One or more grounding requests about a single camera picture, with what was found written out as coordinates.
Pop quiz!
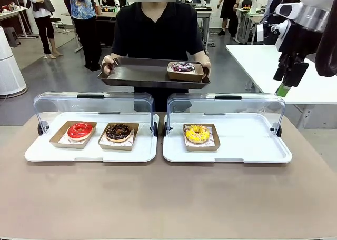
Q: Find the dark brown serving tray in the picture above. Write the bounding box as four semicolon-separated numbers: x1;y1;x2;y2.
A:
97;56;212;91

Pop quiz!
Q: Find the white cylindrical air purifier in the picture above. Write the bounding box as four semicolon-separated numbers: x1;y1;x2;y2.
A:
0;26;28;96

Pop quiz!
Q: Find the yellow sprinkled donut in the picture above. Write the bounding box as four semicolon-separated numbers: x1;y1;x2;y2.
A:
185;125;211;145

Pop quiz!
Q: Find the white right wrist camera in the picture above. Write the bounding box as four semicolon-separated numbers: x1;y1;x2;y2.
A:
256;19;292;52

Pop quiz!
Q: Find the clear plastic display lid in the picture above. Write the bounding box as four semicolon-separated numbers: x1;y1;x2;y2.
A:
33;91;155;132
167;93;286;132

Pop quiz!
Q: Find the person in black dress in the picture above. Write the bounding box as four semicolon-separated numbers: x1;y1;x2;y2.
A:
216;0;243;37

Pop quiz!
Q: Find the cardboard box of red donut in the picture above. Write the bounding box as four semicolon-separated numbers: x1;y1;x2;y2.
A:
49;120;98;150

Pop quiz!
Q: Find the black braided cable sleeve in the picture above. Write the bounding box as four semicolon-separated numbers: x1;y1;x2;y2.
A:
315;13;337;78

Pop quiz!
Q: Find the person in black shirt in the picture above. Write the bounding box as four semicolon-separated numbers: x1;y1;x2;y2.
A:
110;0;206;113

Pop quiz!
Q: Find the printed paper liner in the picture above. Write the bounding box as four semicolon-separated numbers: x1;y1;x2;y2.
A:
58;131;92;146
184;127;215;148
101;127;136;149

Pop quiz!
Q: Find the cardboard box of chocolate donut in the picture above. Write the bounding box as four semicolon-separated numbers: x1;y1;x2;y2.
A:
97;122;140;152

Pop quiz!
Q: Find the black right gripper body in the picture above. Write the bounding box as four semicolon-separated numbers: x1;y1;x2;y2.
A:
277;24;325;65

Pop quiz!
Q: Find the white rectangular table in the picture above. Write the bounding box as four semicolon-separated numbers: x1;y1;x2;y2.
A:
225;44;337;130

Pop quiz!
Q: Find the cardboard box of yellow donut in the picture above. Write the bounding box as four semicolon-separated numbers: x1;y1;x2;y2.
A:
183;123;220;153

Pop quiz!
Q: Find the person's left hand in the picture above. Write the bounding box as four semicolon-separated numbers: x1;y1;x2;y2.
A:
195;54;212;75

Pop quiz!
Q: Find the light wooden desk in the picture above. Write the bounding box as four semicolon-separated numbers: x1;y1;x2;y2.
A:
0;6;36;39

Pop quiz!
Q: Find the white workbench desk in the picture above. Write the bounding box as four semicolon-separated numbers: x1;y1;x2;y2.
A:
235;6;264;45

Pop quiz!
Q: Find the white display tray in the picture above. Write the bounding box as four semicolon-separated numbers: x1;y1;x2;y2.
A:
162;112;294;164
24;112;159;163

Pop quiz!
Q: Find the person in blue patterned shirt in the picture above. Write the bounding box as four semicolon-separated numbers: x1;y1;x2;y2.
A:
60;0;103;70

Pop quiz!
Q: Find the grey plastic stool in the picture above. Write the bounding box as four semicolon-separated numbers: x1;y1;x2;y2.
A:
3;27;22;48

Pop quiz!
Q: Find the red glazed donut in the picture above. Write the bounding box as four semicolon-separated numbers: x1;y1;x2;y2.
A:
67;122;93;142

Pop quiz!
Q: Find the person's right hand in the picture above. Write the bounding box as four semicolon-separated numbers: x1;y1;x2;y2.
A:
101;55;117;75

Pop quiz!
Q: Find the desk with green tray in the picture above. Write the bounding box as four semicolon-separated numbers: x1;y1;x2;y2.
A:
95;5;119;22

